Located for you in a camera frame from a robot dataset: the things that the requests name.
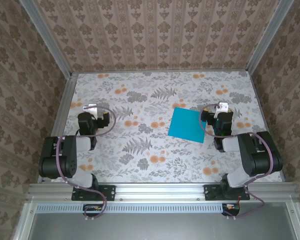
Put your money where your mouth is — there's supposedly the wide aluminium frame rail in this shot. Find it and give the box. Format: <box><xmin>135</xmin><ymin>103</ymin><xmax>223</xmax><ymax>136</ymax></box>
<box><xmin>26</xmin><ymin>182</ymin><xmax>300</xmax><ymax>203</ymax></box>

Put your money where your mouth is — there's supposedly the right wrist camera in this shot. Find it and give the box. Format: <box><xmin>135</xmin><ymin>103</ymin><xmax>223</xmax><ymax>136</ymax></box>
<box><xmin>214</xmin><ymin>101</ymin><xmax>229</xmax><ymax>119</ymax></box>

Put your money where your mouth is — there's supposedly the thin aluminium rail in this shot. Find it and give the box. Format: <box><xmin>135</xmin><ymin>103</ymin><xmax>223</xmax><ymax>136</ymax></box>
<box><xmin>71</xmin><ymin>69</ymin><xmax>251</xmax><ymax>75</ymax></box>

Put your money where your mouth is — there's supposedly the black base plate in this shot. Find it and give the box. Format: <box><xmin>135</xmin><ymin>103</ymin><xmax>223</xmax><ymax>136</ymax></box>
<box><xmin>71</xmin><ymin>184</ymin><xmax>116</xmax><ymax>202</ymax></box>
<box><xmin>204</xmin><ymin>184</ymin><xmax>251</xmax><ymax>202</ymax></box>

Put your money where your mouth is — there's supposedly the floral table cover sheet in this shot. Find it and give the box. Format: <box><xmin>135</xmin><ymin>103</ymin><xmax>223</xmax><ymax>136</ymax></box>
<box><xmin>51</xmin><ymin>72</ymin><xmax>284</xmax><ymax>183</ymax></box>

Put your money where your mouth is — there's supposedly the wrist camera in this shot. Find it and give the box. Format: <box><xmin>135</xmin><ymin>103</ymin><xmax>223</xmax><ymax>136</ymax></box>
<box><xmin>214</xmin><ymin>101</ymin><xmax>229</xmax><ymax>119</ymax></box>
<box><xmin>83</xmin><ymin>103</ymin><xmax>99</xmax><ymax>113</ymax></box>

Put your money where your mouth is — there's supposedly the sloping aluminium side rail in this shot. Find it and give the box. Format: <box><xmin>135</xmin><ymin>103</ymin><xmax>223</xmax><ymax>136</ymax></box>
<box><xmin>37</xmin><ymin>73</ymin><xmax>78</xmax><ymax>184</ymax></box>

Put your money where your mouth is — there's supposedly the slotted grey cable duct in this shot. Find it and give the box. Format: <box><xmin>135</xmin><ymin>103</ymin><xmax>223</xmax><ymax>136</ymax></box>
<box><xmin>36</xmin><ymin>202</ymin><xmax>241</xmax><ymax>213</ymax></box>

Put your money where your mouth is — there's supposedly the purple cable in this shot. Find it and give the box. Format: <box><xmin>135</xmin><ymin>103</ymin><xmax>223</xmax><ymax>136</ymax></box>
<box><xmin>55</xmin><ymin>105</ymin><xmax>117</xmax><ymax>221</ymax></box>
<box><xmin>198</xmin><ymin>103</ymin><xmax>275</xmax><ymax>221</ymax></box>

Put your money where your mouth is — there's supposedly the black connector board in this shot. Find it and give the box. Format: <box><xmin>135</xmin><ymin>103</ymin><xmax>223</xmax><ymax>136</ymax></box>
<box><xmin>82</xmin><ymin>203</ymin><xmax>106</xmax><ymax>218</ymax></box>
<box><xmin>221</xmin><ymin>203</ymin><xmax>241</xmax><ymax>217</ymax></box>

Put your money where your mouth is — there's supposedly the grey metal panel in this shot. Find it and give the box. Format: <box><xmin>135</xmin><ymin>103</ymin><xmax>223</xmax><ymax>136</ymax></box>
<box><xmin>13</xmin><ymin>201</ymin><xmax>300</xmax><ymax>240</ymax></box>

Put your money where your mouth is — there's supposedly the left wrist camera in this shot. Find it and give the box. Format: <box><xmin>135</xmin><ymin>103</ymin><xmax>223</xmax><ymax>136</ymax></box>
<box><xmin>83</xmin><ymin>103</ymin><xmax>99</xmax><ymax>113</ymax></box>

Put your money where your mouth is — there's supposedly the aluminium frame post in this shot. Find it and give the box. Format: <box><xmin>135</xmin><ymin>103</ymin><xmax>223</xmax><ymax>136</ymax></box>
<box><xmin>245</xmin><ymin>0</ymin><xmax>297</xmax><ymax>73</ymax></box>
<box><xmin>21</xmin><ymin>0</ymin><xmax>74</xmax><ymax>78</ymax></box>

